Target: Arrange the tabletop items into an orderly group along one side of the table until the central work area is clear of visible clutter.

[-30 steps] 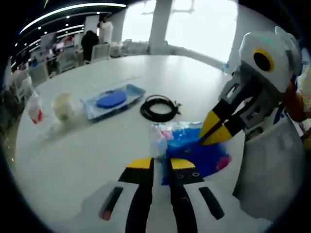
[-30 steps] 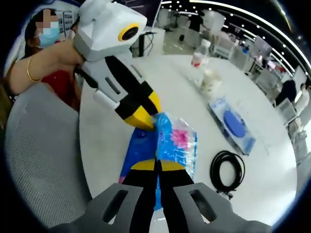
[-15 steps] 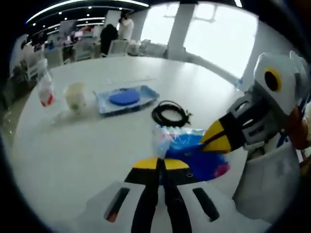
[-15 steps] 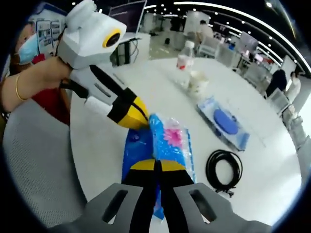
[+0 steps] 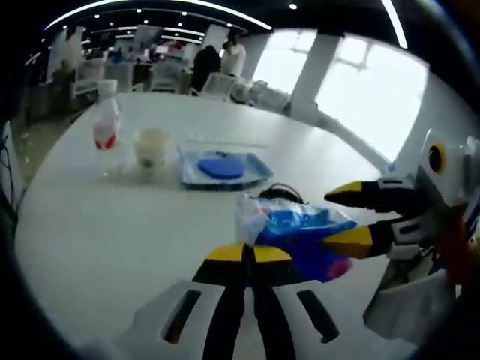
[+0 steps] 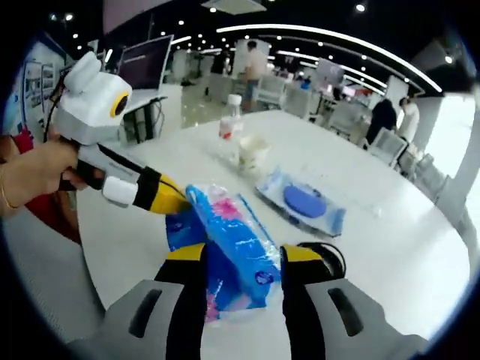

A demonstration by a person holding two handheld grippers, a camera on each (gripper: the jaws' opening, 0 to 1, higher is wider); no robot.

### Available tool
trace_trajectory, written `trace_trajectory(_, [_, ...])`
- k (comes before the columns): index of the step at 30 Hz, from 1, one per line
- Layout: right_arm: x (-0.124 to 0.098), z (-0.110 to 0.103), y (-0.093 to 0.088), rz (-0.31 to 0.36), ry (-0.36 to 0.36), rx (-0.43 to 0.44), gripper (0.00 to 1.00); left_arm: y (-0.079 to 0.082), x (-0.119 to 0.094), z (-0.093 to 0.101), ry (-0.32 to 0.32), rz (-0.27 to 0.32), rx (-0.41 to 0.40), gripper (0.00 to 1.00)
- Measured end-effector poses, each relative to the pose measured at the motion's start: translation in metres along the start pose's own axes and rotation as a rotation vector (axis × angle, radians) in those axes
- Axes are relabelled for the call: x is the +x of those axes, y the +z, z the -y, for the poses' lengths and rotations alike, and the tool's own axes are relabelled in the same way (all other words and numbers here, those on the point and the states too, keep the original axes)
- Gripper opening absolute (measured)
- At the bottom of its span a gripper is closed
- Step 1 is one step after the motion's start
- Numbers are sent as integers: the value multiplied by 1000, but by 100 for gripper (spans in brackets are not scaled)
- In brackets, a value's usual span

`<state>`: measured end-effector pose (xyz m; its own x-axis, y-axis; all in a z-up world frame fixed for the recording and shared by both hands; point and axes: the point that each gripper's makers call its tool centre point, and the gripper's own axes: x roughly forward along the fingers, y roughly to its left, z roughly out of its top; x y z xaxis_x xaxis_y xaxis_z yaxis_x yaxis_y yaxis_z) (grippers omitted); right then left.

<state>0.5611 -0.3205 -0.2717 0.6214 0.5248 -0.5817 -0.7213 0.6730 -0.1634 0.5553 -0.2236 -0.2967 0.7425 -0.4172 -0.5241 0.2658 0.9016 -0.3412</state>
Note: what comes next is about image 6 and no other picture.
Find clear plastic water bottle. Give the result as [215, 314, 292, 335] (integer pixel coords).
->
[218, 93, 245, 167]

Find white table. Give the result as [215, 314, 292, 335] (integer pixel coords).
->
[76, 110, 474, 360]

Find white mesh chair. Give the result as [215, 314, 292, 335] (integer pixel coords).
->
[368, 127, 410, 167]

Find person's left hand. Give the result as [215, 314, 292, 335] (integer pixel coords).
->
[10, 138, 107, 208]

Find wet wipes pack blue lid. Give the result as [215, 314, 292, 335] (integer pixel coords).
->
[253, 166, 347, 239]

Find grey chair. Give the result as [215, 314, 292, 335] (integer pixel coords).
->
[0, 209, 107, 341]

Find gold bracelet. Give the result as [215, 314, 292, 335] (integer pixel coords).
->
[0, 164, 20, 210]

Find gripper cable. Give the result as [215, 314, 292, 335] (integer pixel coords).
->
[42, 79, 64, 144]

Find white desk black legs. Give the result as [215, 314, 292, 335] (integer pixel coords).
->
[118, 88, 169, 146]

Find blue tissue pack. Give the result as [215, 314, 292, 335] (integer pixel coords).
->
[164, 182, 283, 324]

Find person's red clothing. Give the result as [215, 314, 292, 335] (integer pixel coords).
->
[10, 129, 83, 245]

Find computer monitor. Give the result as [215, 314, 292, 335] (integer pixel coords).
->
[117, 34, 176, 92]

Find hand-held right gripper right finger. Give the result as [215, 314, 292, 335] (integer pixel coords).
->
[279, 242, 428, 360]

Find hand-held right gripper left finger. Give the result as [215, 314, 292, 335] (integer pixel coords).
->
[103, 242, 208, 360]

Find white paper cup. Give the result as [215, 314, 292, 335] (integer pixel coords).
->
[237, 134, 272, 178]

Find large wall screen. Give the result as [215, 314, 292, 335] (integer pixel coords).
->
[102, 0, 212, 35]

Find ceiling air vent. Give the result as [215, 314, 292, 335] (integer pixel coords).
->
[201, 0, 266, 15]

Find wall poster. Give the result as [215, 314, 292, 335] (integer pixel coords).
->
[21, 61, 58, 110]

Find curved ceiling light strip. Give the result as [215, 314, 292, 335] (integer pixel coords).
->
[216, 23, 444, 94]

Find black cable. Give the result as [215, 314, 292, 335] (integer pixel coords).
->
[295, 241, 347, 281]

